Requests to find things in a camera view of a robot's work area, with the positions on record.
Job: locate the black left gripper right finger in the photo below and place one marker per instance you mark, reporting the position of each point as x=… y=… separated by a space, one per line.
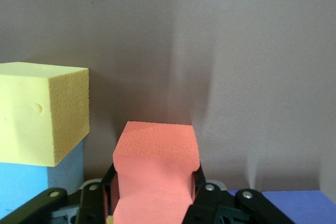
x=207 y=200

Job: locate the yellow foam cube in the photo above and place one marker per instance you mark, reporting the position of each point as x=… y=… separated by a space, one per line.
x=31 y=116
x=110 y=220

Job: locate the brown table mat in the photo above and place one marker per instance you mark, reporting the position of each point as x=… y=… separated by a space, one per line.
x=210 y=37

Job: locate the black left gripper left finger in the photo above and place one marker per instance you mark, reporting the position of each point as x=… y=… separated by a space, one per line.
x=94 y=203

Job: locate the purple foam cube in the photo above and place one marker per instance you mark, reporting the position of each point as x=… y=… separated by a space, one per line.
x=302 y=205

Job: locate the blue foam cube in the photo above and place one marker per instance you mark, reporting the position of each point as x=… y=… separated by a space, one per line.
x=23 y=182

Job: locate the orange foam cube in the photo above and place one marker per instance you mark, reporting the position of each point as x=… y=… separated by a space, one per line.
x=157 y=169

